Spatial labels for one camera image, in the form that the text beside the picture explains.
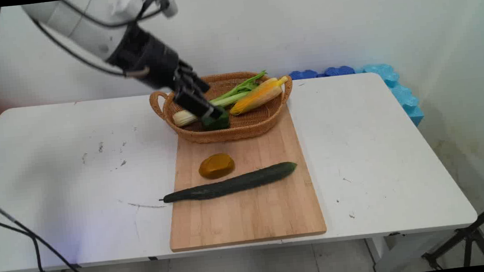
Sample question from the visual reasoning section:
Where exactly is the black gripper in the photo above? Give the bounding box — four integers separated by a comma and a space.
104, 16, 225, 129

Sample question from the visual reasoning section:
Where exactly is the short dark green cucumber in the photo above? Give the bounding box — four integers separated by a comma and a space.
200, 106, 231, 132

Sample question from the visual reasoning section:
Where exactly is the green celery stalk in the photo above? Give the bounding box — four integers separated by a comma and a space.
169, 71, 272, 128

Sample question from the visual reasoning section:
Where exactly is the woven wicker basket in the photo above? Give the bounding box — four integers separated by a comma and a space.
147, 67, 298, 149

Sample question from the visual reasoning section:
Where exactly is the yellow corn cob with husk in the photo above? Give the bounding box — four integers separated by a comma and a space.
227, 76, 292, 116

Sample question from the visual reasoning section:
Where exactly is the brown orange potato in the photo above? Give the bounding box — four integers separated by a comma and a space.
197, 152, 236, 181

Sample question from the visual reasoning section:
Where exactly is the long dark green cucumber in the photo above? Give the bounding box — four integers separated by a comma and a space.
157, 161, 300, 205

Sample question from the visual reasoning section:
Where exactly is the wooden cutting board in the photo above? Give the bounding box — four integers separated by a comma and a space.
157, 102, 328, 253

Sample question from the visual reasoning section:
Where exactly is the light foam puzzle mat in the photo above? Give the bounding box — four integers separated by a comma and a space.
355, 60, 426, 132

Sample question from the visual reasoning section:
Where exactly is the white table leg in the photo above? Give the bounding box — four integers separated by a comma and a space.
365, 235, 393, 272

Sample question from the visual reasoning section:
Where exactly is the black tripod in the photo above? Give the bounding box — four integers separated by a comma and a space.
415, 188, 484, 272

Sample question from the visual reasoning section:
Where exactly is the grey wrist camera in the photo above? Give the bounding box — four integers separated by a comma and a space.
142, 0, 179, 20

